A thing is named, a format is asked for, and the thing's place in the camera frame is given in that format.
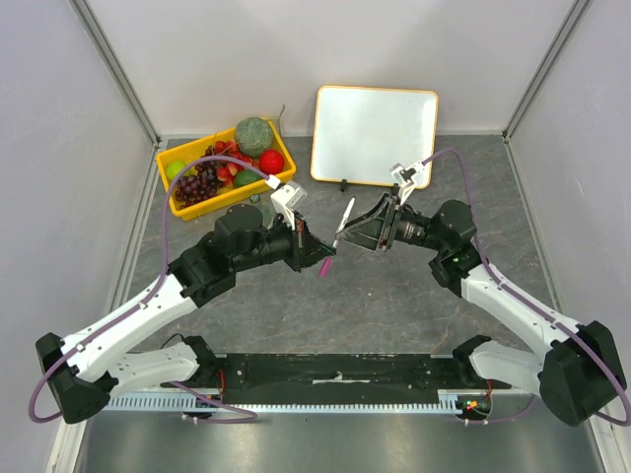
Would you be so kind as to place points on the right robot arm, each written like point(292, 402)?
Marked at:
point(573, 368)

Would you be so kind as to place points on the white marker pen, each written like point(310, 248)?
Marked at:
point(343, 221)

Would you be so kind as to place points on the yellow plastic bin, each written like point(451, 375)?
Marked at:
point(195, 150)

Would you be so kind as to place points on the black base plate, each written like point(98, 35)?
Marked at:
point(334, 379)

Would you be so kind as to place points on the purple grape bunch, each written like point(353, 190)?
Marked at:
point(199, 184)

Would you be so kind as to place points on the white whiteboard orange frame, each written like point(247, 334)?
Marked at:
point(361, 133)

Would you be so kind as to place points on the green melon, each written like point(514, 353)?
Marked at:
point(254, 136)

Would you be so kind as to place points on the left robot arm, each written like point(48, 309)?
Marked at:
point(88, 368)

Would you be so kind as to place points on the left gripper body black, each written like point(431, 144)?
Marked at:
point(297, 238)

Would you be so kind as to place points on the red apple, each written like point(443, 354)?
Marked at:
point(271, 162)

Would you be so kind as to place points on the green apple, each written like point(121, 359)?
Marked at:
point(173, 169)

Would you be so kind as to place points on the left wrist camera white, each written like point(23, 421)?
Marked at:
point(286, 197)

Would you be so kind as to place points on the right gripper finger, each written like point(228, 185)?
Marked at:
point(367, 242)
point(369, 223)

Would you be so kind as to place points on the light blue cable duct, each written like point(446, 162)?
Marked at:
point(178, 401)

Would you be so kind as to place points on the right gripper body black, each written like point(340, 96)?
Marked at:
point(387, 224)

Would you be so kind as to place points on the pink marker cap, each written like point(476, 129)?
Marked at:
point(325, 267)

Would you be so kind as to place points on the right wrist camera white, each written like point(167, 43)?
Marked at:
point(408, 179)

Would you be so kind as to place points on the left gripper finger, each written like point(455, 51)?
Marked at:
point(313, 245)
point(311, 257)

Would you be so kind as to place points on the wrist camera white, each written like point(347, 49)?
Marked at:
point(408, 179)
point(286, 197)

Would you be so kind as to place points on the green mango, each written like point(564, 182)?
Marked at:
point(246, 177)

